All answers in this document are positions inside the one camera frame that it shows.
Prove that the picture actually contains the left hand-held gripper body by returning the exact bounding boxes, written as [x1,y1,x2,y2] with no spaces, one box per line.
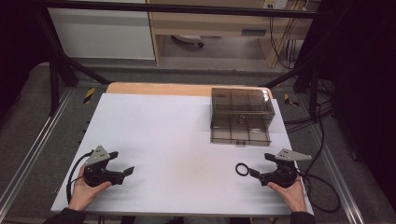
[83,145,125,188]

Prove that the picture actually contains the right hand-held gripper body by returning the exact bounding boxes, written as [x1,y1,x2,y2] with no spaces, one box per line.
[259,147,313,189]

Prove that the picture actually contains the black rubber ring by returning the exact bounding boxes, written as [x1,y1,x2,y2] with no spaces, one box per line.
[234,162,250,177]

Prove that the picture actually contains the person's right hand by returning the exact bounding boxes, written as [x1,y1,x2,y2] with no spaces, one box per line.
[266,175,307,214]

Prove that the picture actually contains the person's left hand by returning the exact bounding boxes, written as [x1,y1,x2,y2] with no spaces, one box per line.
[68,164,112,212]

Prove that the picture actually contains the white table sheet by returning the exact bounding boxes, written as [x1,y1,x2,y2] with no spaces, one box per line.
[50,92,314,217]

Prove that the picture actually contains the transparent brown drawer box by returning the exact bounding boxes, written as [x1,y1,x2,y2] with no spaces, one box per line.
[209,87,276,147]

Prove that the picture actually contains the yellow black tape strip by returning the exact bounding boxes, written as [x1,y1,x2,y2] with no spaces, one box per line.
[82,87,96,105]
[283,92,301,107]

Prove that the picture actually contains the wooden table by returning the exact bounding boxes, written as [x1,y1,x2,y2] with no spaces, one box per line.
[106,82,275,99]

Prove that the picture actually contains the black curtain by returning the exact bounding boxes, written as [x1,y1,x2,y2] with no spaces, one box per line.
[295,0,396,216]
[0,0,52,113]

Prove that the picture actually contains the white cabinet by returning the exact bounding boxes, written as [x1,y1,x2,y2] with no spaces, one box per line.
[48,7,156,61]

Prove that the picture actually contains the office chair base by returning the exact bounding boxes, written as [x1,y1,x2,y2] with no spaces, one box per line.
[171,34,205,49]

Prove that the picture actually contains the wooden desk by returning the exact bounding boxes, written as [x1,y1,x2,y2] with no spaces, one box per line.
[146,0,321,68]

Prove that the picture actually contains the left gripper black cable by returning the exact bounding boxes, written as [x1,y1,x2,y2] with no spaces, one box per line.
[65,149,95,204]

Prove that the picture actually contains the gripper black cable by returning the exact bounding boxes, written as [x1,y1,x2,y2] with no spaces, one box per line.
[65,149,95,204]
[297,102,342,214]

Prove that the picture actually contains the black floor cable bundle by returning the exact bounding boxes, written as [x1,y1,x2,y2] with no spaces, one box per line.
[283,99,334,133]

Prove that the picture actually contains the aluminium floor rail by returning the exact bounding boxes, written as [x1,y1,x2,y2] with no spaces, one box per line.
[306,122,366,224]
[0,88,76,204]

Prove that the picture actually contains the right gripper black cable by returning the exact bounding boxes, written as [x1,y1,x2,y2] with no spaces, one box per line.
[297,102,342,214]

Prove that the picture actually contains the hanging black cables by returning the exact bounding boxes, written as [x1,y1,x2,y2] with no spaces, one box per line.
[269,15,302,71]

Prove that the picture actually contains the white wall socket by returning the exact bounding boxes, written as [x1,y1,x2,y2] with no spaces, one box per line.
[262,0,289,9]

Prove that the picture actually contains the black metal frame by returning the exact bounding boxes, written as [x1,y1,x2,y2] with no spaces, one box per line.
[32,0,326,118]

